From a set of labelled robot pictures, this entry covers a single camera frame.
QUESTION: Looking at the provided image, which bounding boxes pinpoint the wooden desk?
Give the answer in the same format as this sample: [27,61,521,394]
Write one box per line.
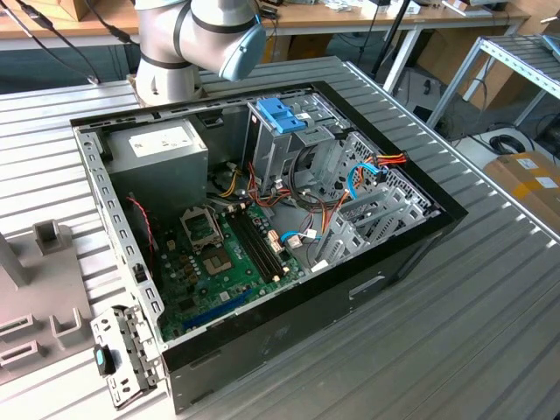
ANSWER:
[262,2,533,95]
[0,0,141,52]

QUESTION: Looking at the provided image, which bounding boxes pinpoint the black teal bracket latch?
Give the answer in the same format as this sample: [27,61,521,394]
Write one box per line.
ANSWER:
[93,343,117,378]

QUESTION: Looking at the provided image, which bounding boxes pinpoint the grey power supply unit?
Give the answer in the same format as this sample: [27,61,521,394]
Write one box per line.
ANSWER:
[104,116,210,220]

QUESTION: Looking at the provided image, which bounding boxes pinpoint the black open PC case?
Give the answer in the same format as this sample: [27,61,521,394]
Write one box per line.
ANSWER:
[69,80,469,416]

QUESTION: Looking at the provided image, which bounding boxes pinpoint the green motherboard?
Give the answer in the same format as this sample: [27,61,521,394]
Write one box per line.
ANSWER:
[155,203,307,340]

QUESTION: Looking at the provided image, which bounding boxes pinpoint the blue data wire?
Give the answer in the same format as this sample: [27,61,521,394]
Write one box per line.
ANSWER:
[346,161,378,199]

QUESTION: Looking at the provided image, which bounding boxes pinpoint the red black wire bundle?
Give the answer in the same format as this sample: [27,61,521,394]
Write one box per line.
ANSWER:
[245,162,293,209]

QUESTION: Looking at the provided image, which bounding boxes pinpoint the labelled cardboard box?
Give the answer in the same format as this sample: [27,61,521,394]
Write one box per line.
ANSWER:
[483,151,560,224]

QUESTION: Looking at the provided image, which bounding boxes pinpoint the blue expansion slot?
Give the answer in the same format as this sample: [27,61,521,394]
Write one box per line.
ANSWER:
[182,287,254,330]

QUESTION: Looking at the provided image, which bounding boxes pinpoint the metal socket cover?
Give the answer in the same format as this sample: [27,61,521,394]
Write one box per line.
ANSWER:
[179,206,224,253]

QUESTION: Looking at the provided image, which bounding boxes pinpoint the thin metal locking lever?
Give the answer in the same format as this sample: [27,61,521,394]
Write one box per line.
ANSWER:
[208,204,227,244]

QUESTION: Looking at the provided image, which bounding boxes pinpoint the patterned brown box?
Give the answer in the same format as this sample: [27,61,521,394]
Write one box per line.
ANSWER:
[55,0,132,23]

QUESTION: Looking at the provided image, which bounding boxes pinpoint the black cable coil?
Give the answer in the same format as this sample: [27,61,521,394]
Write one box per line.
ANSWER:
[488,134,534,155]

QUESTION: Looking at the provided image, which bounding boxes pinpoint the blue plastic drive latch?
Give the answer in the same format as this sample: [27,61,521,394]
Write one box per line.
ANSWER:
[256,97,310,135]

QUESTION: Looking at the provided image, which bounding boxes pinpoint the grey parts rack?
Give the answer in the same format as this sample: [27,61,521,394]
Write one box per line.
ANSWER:
[0,220,95,386]

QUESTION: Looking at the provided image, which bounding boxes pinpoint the yellow orange wire bundle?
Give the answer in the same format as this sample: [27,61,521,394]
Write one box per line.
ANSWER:
[213,168,241,199]

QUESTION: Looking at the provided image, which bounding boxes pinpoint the metal disk bay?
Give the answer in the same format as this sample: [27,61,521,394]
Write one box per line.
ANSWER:
[312,130,441,268]

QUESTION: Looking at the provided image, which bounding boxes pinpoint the black camera cable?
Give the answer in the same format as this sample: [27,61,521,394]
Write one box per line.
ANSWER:
[15,0,144,85]

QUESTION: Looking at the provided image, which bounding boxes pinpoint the black slanted pole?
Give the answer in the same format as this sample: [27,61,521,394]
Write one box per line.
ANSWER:
[370,0,412,79]

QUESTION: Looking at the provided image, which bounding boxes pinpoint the grey metal shelf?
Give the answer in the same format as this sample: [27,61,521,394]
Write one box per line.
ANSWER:
[426,33,560,130]

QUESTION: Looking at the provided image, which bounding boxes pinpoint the short blue wire white plug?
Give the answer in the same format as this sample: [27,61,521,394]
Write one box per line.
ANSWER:
[279,229,323,250]

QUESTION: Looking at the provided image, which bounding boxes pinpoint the small brown cardboard box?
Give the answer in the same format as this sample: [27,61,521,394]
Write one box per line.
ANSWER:
[286,34,333,62]

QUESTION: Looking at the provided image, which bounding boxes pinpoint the silver hinged slot bracket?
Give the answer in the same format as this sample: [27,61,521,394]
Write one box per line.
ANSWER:
[89,304,170,410]

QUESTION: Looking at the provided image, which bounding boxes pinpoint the black RAM slot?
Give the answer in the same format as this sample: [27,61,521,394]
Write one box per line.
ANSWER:
[238,204,292,277]
[225,208,281,284]

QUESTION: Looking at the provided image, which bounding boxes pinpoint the thin red fan wire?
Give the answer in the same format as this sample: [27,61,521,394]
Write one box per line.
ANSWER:
[125,195,155,255]

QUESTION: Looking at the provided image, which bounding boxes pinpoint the red yellow power wire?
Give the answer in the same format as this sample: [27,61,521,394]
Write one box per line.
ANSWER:
[321,150,409,233]

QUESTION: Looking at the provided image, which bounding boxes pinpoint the black wire loop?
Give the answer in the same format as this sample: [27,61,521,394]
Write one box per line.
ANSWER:
[288,143,338,215]

